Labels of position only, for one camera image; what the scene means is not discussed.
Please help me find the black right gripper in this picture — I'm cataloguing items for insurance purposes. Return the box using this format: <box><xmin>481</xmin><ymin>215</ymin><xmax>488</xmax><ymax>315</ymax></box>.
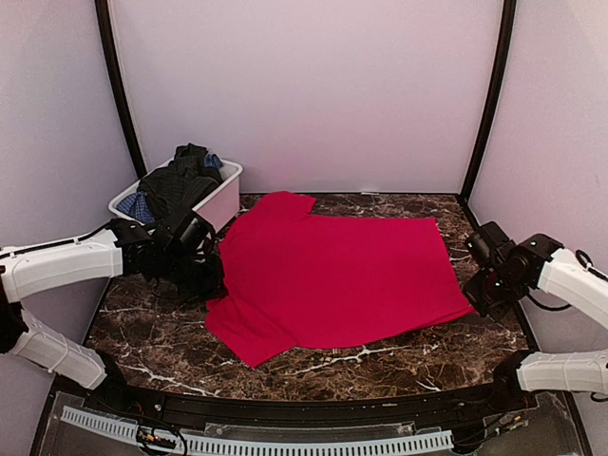
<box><xmin>464</xmin><ymin>268</ymin><xmax>523</xmax><ymax>322</ymax></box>

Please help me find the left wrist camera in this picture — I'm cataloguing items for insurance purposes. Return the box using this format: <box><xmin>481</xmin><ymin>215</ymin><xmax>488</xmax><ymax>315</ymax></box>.
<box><xmin>152</xmin><ymin>210</ymin><xmax>216</xmax><ymax>257</ymax></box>

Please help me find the black front rail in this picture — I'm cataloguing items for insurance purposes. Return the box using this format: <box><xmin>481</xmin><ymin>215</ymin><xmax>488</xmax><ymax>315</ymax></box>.
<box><xmin>51</xmin><ymin>368</ymin><xmax>566</xmax><ymax>428</ymax></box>

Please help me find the black striped garment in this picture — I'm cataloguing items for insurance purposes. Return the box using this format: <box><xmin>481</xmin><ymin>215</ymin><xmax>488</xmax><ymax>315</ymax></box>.
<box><xmin>138</xmin><ymin>143</ymin><xmax>223</xmax><ymax>219</ymax></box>

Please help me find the red t-shirt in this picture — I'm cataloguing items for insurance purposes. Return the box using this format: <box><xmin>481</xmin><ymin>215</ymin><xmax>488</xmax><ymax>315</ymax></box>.
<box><xmin>205</xmin><ymin>192</ymin><xmax>472</xmax><ymax>367</ymax></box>

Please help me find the blue checkered garment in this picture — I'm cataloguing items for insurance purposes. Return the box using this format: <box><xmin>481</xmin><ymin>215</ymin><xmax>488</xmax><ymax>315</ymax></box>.
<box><xmin>117</xmin><ymin>154</ymin><xmax>226</xmax><ymax>224</ymax></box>

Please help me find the black frame post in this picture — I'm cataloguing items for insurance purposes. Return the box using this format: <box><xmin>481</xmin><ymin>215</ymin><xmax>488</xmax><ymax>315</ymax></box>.
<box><xmin>94</xmin><ymin>0</ymin><xmax>147</xmax><ymax>179</ymax></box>
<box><xmin>458</xmin><ymin>0</ymin><xmax>517</xmax><ymax>207</ymax></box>

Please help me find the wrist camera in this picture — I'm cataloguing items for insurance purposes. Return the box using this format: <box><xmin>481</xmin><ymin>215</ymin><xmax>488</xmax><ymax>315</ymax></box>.
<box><xmin>465</xmin><ymin>221</ymin><xmax>516</xmax><ymax>267</ymax></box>
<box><xmin>152</xmin><ymin>210</ymin><xmax>216</xmax><ymax>257</ymax></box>

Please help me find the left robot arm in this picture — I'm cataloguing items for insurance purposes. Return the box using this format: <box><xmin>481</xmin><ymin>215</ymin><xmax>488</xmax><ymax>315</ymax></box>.
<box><xmin>1</xmin><ymin>214</ymin><xmax>223</xmax><ymax>414</ymax></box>

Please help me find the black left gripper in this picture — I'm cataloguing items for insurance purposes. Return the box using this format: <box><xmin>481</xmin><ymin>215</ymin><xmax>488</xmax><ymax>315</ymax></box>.
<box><xmin>158</xmin><ymin>247</ymin><xmax>227</xmax><ymax>304</ymax></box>

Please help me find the black frame post right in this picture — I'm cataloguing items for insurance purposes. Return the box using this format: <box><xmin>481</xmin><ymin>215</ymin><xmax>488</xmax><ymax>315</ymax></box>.
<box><xmin>458</xmin><ymin>0</ymin><xmax>517</xmax><ymax>207</ymax></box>

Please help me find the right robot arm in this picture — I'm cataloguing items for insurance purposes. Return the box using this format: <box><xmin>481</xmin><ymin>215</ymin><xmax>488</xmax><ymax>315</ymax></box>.
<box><xmin>463</xmin><ymin>222</ymin><xmax>607</xmax><ymax>412</ymax></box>

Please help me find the white plastic laundry bin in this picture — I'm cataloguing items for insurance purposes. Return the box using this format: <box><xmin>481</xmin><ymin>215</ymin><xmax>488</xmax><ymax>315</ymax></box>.
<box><xmin>108</xmin><ymin>160</ymin><xmax>246</xmax><ymax>232</ymax></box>

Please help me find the black frame post left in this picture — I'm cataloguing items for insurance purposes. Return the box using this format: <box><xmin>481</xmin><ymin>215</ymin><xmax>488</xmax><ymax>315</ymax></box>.
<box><xmin>94</xmin><ymin>0</ymin><xmax>147</xmax><ymax>179</ymax></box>

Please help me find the white slotted cable duct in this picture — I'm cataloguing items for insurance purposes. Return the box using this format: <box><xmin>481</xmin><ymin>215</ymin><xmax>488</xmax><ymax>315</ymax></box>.
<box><xmin>60</xmin><ymin>406</ymin><xmax>454</xmax><ymax>455</ymax></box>

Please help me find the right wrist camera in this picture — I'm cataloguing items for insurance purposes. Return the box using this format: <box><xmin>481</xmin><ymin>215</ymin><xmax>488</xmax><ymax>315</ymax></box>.
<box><xmin>465</xmin><ymin>221</ymin><xmax>516</xmax><ymax>267</ymax></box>

